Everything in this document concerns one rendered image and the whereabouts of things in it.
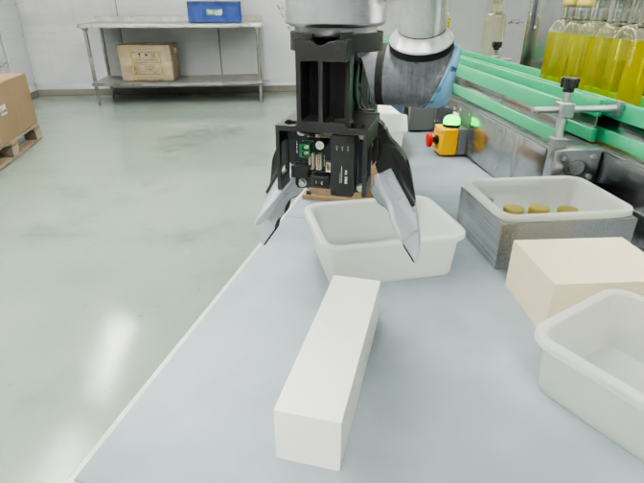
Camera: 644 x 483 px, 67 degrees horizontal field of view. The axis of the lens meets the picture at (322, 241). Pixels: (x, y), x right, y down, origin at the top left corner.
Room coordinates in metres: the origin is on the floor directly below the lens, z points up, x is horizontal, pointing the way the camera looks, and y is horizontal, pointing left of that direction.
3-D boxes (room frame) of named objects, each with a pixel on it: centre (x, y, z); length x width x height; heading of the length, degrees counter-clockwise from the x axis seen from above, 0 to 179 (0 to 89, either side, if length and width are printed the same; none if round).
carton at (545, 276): (0.57, -0.36, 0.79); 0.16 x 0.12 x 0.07; 94
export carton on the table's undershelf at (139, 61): (6.21, 2.06, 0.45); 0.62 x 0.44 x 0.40; 91
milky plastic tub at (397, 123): (1.38, -0.15, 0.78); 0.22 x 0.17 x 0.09; 171
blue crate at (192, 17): (6.27, 1.25, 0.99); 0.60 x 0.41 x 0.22; 99
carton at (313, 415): (0.42, -0.02, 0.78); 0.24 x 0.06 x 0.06; 166
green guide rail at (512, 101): (1.79, -0.35, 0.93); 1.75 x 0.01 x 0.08; 6
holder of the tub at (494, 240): (0.77, -0.40, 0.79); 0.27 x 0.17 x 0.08; 96
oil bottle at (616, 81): (0.97, -0.58, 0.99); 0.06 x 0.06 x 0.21; 7
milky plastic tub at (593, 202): (0.76, -0.37, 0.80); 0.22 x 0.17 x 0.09; 96
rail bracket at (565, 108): (0.89, -0.46, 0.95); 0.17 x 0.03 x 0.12; 96
